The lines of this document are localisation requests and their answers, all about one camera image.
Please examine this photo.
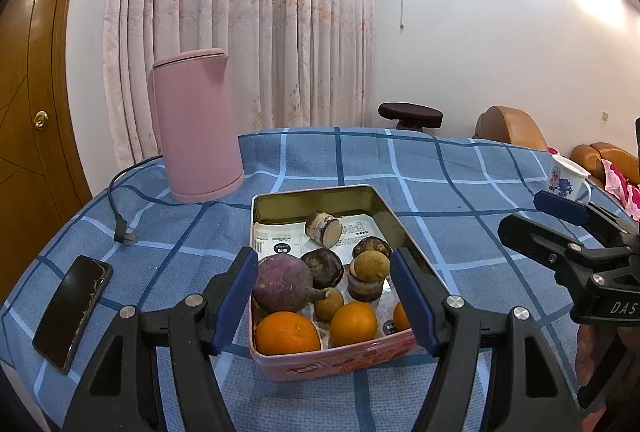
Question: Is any black power cable with plug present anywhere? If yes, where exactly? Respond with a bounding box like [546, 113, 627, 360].
[108, 154, 166, 246]

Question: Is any pink metal tin box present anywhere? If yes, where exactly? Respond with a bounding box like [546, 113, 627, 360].
[248, 185, 451, 382]

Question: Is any brown leather sofa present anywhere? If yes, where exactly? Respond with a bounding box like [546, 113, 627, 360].
[570, 142, 627, 187]
[474, 106, 549, 152]

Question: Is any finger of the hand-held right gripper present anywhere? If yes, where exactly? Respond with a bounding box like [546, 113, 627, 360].
[497, 213, 640, 294]
[533, 190, 640, 246]

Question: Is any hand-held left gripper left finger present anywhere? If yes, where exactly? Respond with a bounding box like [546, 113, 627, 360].
[47, 246, 260, 432]

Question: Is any purple sweet potato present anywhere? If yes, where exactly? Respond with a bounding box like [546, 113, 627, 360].
[251, 255, 331, 314]

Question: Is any white printed cup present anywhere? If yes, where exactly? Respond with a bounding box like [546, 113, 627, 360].
[544, 155, 592, 205]

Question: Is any pink floral cloth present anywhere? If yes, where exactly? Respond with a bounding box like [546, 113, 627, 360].
[601, 159, 640, 209]

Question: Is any dark round stool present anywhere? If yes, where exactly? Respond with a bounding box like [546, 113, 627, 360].
[377, 102, 444, 133]

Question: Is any blue plaid tablecloth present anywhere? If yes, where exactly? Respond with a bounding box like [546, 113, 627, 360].
[0, 127, 640, 432]

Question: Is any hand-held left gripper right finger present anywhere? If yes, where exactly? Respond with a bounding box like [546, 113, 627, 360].
[389, 247, 587, 432]

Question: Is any small orange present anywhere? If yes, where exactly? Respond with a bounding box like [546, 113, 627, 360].
[392, 301, 414, 333]

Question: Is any white printed paper sheet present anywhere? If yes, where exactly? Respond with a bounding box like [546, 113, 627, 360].
[253, 216, 381, 259]

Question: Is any dark brown water chestnut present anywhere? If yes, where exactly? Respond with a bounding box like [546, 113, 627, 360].
[352, 236, 392, 260]
[300, 248, 345, 289]
[346, 274, 383, 303]

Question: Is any person's right hand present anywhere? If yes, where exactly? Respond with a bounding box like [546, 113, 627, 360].
[574, 326, 609, 390]

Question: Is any pink floral curtain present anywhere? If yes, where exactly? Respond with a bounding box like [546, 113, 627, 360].
[102, 0, 379, 169]

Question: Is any black smartphone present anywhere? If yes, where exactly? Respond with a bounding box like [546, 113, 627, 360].
[32, 255, 114, 374]

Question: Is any medium orange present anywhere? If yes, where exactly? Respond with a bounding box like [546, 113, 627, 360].
[330, 301, 379, 347]

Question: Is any wooden door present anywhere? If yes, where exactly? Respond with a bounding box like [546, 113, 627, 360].
[0, 0, 97, 304]

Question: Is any pink electric kettle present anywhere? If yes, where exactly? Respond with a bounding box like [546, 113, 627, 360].
[147, 48, 245, 204]

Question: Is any large orange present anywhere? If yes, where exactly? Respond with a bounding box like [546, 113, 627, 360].
[255, 311, 322, 356]

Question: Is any cut taro piece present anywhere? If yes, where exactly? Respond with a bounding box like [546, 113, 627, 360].
[304, 210, 343, 248]

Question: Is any small tan round fruit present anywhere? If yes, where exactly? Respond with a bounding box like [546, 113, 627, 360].
[314, 288, 346, 323]

